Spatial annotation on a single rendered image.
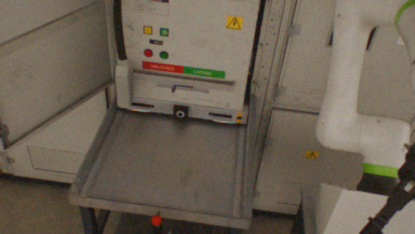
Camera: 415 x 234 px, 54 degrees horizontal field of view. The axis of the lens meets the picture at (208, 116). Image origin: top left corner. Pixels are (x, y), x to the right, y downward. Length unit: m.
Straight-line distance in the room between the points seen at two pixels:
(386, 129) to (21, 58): 1.24
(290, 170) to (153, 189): 0.94
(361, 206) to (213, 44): 0.73
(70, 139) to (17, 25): 0.92
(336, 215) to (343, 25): 0.58
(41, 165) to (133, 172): 1.10
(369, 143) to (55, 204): 1.79
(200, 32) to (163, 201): 0.60
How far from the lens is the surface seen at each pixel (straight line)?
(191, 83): 1.55
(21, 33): 1.53
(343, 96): 1.35
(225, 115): 1.66
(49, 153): 2.42
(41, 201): 2.59
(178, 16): 1.46
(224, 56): 1.52
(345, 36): 1.32
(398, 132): 1.41
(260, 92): 1.86
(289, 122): 1.95
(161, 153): 1.56
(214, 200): 1.42
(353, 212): 1.36
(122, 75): 1.51
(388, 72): 1.85
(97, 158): 1.55
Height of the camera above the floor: 1.96
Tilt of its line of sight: 40 degrees down
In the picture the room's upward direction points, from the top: 6 degrees clockwise
